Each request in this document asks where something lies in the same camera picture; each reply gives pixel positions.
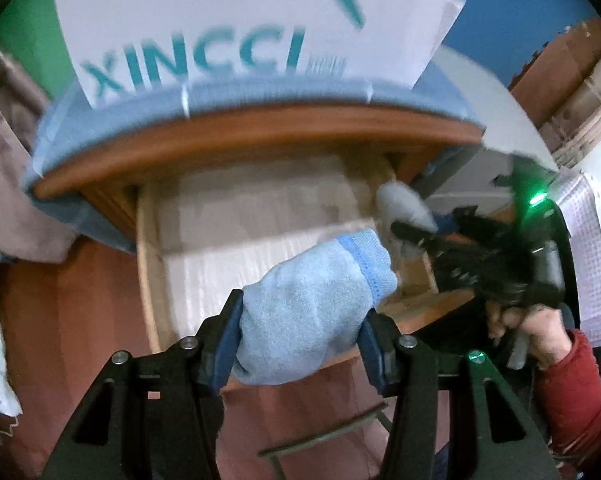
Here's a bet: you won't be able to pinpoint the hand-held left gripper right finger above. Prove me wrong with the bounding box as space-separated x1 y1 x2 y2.
357 310 563 480

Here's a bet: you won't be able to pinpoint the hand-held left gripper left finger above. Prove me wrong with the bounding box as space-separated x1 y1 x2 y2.
43 288 245 480

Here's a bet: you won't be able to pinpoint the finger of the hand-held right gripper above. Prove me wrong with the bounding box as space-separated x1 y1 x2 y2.
433 205 481 236
390 220 448 261

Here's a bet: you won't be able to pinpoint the light grey sock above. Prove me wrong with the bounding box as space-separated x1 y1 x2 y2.
375 180 438 261

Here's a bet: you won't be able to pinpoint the light blue underwear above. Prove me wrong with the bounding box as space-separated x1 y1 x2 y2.
230 228 398 386

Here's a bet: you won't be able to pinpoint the wooden drawer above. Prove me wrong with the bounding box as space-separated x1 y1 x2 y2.
135 152 476 396

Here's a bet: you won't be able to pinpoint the person's red sleeved forearm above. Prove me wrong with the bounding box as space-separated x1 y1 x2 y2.
533 329 601 466

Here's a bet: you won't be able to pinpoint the person's right hand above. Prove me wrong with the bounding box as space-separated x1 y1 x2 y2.
487 305 576 368

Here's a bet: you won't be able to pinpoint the white checked cloth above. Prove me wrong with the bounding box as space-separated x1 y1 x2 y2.
560 167 601 348

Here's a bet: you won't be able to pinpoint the stacked cardboard boxes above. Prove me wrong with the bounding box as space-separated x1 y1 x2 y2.
507 15 601 171

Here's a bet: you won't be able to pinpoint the blue striped cloth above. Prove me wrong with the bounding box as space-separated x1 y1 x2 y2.
23 57 486 256

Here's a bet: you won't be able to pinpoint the pink blanket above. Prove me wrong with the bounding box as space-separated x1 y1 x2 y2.
0 42 78 265

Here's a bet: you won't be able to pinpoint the white box with teal print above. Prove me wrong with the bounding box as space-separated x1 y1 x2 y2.
52 0 467 110

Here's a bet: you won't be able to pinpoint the dark metal frame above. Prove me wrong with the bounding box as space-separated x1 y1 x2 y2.
258 405 393 480

